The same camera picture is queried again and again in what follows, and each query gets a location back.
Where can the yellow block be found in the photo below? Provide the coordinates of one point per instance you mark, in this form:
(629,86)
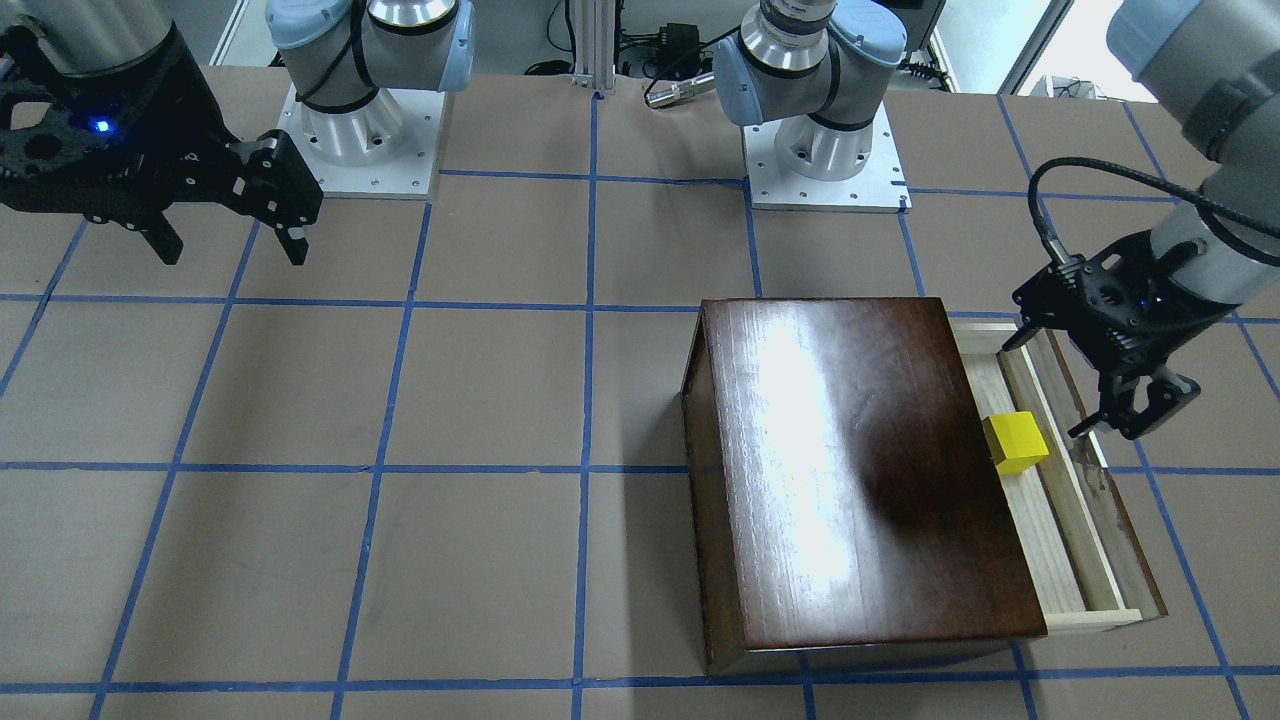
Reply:
(1015,442)

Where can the silver metal cylinder tool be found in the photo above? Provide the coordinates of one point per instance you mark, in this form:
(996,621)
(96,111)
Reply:
(680,91)

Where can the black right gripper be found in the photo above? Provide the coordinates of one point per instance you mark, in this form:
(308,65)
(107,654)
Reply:
(186,118)

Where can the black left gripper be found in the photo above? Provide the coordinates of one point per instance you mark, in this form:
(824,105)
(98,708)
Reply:
(1152,336)

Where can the dark wooden drawer cabinet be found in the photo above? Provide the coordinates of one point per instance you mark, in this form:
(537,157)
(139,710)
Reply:
(843,497)

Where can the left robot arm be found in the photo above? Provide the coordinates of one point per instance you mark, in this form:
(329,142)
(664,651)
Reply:
(821,69)

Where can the light wood drawer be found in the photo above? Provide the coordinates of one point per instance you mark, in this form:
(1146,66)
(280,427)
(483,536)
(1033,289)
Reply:
(1087,565)

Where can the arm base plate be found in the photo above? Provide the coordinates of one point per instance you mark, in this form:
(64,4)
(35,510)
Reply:
(797,165)
(388,150)

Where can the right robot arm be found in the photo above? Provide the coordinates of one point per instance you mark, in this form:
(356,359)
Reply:
(339,53)

